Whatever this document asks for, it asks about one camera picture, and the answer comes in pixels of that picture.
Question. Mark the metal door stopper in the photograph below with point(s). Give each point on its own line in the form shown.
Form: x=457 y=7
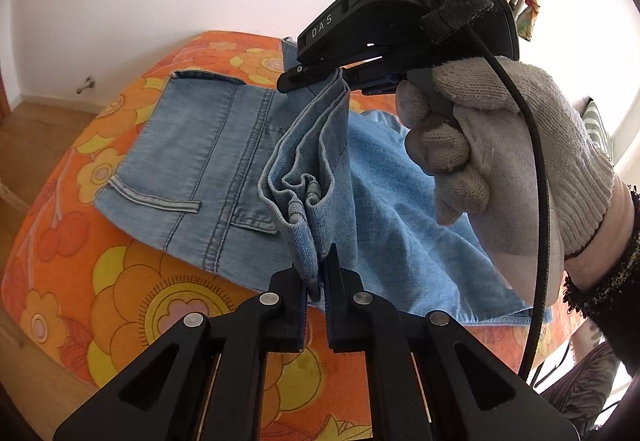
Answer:
x=89 y=83

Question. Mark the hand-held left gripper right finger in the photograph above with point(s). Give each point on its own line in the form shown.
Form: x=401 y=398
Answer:
x=327 y=316

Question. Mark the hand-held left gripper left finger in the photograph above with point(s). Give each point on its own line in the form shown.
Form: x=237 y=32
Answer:
x=301 y=316

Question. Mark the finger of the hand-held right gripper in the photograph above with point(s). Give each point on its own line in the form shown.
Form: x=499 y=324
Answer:
x=375 y=81
x=305 y=78

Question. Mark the person's right forearm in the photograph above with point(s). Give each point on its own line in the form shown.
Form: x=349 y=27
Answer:
x=610 y=301

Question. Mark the white green leaf-print cloth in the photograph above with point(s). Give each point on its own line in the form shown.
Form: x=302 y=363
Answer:
x=597 y=126

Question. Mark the green patterned cloth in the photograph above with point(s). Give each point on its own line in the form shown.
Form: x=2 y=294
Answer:
x=530 y=21

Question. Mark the orange floral blanket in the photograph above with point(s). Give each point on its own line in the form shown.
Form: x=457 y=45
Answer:
x=125 y=311

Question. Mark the person's right hand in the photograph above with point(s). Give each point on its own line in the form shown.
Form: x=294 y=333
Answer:
x=510 y=161

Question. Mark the light blue denim pants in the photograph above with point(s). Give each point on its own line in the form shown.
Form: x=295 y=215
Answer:
x=200 y=156

